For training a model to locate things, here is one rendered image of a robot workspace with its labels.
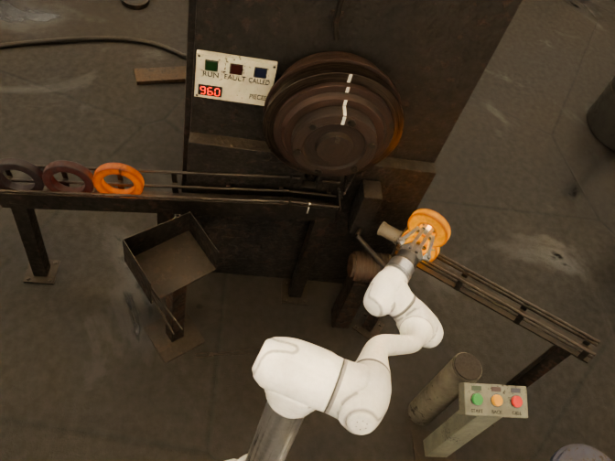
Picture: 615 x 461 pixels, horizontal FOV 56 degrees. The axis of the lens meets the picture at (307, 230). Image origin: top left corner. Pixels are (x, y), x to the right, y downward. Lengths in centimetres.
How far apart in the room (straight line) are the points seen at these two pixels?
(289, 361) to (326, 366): 8
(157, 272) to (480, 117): 270
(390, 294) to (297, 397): 59
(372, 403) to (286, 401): 19
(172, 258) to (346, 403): 107
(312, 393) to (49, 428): 146
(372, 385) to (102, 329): 162
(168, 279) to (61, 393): 75
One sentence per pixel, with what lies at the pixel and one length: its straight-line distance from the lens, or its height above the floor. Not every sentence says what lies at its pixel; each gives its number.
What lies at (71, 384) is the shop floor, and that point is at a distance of 263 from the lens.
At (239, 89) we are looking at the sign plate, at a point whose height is 112.
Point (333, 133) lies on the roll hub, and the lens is 186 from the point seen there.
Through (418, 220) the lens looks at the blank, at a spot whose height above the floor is 93.
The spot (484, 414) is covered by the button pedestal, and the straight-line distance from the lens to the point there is 220.
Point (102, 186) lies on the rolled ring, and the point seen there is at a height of 66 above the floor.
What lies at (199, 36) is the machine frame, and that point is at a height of 129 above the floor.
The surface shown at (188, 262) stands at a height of 60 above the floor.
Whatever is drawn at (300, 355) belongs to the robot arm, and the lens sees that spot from 133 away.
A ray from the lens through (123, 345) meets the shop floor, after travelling 268.
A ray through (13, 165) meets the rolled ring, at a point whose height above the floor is 72.
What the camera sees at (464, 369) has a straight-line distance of 231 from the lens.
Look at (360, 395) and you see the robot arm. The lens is 132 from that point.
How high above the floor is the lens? 242
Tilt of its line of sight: 52 degrees down
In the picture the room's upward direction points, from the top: 18 degrees clockwise
